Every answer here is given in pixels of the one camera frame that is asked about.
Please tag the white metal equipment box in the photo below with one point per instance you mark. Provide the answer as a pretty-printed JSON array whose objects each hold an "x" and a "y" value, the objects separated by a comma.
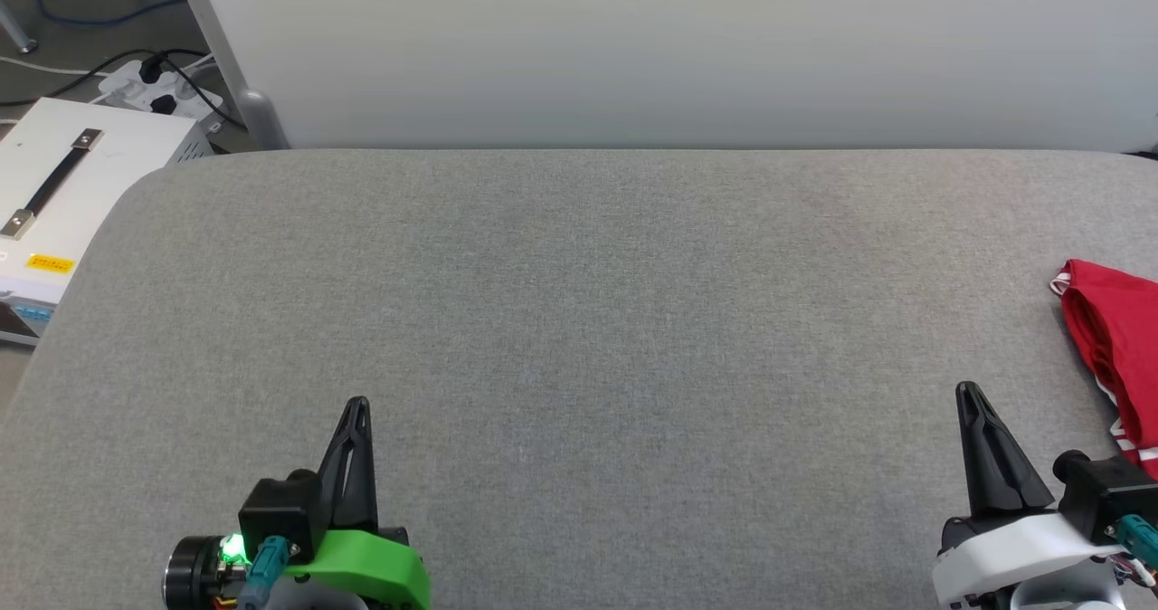
[{"x": 72, "y": 203}]

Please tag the red basketball jersey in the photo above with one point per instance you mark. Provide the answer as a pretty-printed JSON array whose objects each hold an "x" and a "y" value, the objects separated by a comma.
[{"x": 1126, "y": 329}]

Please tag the white partition panel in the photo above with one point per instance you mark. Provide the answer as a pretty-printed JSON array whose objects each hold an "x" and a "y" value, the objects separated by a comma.
[{"x": 678, "y": 49}]

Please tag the grey metal furniture leg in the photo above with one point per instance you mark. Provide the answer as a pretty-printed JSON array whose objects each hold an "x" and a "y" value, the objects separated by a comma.
[{"x": 18, "y": 31}]

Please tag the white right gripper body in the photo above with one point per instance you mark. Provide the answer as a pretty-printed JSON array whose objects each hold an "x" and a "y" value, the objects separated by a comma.
[{"x": 1004, "y": 556}]

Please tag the white power strip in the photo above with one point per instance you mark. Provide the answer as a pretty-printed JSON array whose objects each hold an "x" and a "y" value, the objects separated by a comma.
[{"x": 158, "y": 94}]

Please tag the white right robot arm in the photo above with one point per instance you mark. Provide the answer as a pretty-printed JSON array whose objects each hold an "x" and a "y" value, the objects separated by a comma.
[{"x": 1072, "y": 595}]

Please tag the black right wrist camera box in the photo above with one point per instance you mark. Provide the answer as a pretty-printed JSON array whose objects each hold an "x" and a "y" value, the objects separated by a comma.
[{"x": 1108, "y": 492}]

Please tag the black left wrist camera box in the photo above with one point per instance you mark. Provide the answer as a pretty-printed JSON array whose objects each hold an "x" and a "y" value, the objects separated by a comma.
[{"x": 276, "y": 510}]

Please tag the grey partition post with foot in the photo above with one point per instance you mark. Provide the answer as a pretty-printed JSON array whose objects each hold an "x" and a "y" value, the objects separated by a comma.
[{"x": 226, "y": 49}]

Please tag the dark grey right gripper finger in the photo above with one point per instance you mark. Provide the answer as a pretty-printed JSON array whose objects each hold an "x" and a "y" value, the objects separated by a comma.
[
  {"x": 982, "y": 474},
  {"x": 1018, "y": 479}
]

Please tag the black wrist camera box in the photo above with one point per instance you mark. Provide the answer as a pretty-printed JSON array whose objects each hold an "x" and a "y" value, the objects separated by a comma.
[
  {"x": 1108, "y": 492},
  {"x": 276, "y": 510}
]

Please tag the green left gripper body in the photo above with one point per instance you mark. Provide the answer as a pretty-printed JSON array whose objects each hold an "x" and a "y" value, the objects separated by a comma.
[{"x": 371, "y": 565}]

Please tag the grey fabric sofa cushion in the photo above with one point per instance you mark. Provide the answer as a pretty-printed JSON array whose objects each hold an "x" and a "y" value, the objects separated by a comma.
[{"x": 588, "y": 320}]

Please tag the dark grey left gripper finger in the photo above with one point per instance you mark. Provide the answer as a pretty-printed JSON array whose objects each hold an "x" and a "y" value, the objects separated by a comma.
[
  {"x": 339, "y": 483},
  {"x": 366, "y": 483}
]

